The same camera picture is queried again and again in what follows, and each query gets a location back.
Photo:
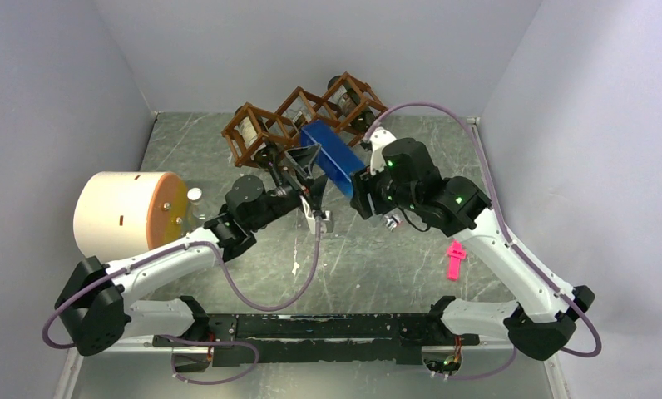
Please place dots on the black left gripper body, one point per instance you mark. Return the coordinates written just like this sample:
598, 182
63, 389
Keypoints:
308, 195

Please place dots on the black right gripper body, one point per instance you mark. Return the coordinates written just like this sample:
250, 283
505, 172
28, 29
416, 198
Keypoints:
382, 191

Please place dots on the blue square glass bottle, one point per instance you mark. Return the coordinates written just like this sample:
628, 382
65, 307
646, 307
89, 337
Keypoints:
335, 158

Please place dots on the olive green wine bottle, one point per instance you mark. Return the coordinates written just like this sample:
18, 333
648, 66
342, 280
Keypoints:
348, 96

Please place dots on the clear square liquor bottle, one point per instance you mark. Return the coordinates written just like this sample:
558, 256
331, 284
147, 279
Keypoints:
299, 118

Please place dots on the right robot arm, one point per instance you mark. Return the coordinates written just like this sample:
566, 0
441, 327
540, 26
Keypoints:
541, 318

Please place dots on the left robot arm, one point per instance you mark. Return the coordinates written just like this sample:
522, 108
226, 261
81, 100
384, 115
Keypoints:
103, 303

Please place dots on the brown wooden wine rack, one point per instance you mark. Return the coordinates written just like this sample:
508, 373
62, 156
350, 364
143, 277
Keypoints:
252, 128

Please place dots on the small clear capped bottle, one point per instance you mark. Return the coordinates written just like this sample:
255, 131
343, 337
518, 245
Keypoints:
197, 209

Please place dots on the pink plastic clip tool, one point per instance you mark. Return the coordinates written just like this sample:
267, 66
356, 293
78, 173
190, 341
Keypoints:
456, 254

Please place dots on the cream and orange cylinder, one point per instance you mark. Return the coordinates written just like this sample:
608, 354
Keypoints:
123, 214

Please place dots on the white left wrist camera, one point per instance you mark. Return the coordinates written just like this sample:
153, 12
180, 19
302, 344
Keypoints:
317, 220

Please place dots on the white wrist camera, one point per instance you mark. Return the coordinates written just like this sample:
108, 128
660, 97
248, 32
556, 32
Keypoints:
317, 220
378, 140

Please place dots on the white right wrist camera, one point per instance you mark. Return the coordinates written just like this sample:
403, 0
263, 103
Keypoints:
378, 140

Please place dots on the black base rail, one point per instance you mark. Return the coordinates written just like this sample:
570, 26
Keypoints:
230, 340

